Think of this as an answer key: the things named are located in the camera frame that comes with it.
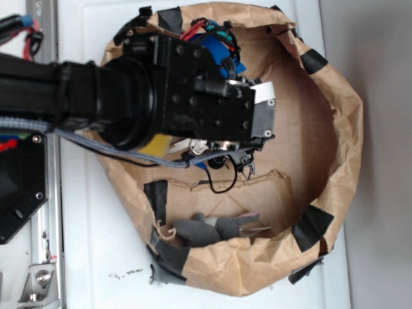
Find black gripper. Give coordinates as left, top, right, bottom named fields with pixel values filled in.
left=124, top=33, right=276, bottom=179

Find silver keys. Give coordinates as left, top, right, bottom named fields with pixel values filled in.
left=167, top=138, right=210, bottom=158

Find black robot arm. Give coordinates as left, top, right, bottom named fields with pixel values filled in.
left=1, top=33, right=274, bottom=169

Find brown paper bag bin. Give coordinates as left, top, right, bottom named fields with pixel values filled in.
left=100, top=2, right=364, bottom=296

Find grey toy mouse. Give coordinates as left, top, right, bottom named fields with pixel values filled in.
left=173, top=212, right=260, bottom=247

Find yellow sponge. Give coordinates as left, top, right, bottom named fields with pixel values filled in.
left=138, top=134, right=173, bottom=158

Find aluminium rail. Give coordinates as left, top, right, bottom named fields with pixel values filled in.
left=26, top=1, right=66, bottom=308

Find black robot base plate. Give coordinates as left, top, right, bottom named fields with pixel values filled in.
left=1, top=133, right=48, bottom=245

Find grey braided cable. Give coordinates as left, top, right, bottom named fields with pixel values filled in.
left=0, top=116, right=226, bottom=169

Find metal corner bracket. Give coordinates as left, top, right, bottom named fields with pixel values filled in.
left=17, top=263, right=60, bottom=308

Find red and black wire bundle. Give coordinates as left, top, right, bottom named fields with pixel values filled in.
left=0, top=14, right=44, bottom=61

